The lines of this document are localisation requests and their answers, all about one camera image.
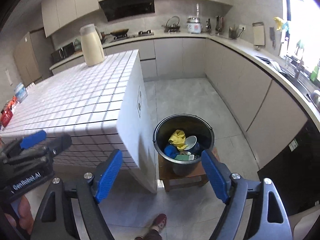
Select black bucket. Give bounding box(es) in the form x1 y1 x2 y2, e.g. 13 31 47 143
152 114 216 177

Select cream thermos jug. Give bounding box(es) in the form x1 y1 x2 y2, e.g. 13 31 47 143
79 24 105 67

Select person's left hand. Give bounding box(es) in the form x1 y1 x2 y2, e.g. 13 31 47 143
15 194 35 233

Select yellow cloth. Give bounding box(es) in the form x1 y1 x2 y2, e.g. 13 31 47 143
168 129 189 152

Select wooden stool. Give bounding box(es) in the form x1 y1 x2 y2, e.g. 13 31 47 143
158 147 220 192

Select yellow rubber gloves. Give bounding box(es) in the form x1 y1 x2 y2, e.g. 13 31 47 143
273 17 290 32

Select kitchen sink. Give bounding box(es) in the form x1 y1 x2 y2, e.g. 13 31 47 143
257 56 288 73

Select person's dark red shoe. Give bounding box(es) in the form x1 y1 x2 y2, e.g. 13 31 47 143
152 213 167 230

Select black range hood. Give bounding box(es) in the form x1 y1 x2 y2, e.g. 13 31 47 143
98 0 155 22

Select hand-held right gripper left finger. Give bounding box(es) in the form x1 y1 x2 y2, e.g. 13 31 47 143
30 149 123 240

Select dark chopstick holder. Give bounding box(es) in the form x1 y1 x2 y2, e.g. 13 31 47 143
229 24 239 40

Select blue instant noodle bowl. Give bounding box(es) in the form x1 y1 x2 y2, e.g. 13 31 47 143
184 135 200 154

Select person's leg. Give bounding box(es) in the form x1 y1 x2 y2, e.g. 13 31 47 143
135 229 162 240

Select cleaver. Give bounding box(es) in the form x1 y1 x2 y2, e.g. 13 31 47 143
269 27 277 48

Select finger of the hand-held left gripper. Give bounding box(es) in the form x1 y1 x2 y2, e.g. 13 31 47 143
0 133 72 171
0 129 47 159

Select white rice cooker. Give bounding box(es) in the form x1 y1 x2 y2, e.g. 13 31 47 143
187 16 203 34

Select kettle with arched handle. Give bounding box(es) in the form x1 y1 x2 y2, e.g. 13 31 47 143
162 16 181 32

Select blue cloth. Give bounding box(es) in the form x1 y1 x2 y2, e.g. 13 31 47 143
164 144 178 158

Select gas stove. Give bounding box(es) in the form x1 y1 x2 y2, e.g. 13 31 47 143
111 30 154 42

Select beige upper cabinets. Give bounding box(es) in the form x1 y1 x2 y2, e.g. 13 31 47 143
41 0 234 38

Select metal faucet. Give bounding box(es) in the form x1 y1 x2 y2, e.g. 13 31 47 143
285 55 308 79

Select black microwave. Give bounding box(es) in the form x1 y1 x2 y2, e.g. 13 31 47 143
51 42 75 65

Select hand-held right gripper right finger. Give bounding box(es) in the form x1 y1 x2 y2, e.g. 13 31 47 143
201 149 293 240

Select wok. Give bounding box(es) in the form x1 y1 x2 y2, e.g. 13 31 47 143
110 28 130 37

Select beige refrigerator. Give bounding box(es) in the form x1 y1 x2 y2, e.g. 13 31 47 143
13 31 54 87

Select green bottle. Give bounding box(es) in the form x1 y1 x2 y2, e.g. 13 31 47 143
310 65 320 83

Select beige cutting board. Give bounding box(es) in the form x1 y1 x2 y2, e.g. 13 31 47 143
252 22 265 47

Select plastic jar blue lid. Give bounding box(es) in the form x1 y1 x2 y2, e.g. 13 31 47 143
14 82 28 103

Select black built-in appliance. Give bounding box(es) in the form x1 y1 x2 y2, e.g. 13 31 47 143
257 120 320 217

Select window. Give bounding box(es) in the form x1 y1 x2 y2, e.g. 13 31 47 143
280 0 320 63

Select metal utensil holder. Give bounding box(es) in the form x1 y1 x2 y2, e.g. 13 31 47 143
215 15 225 35

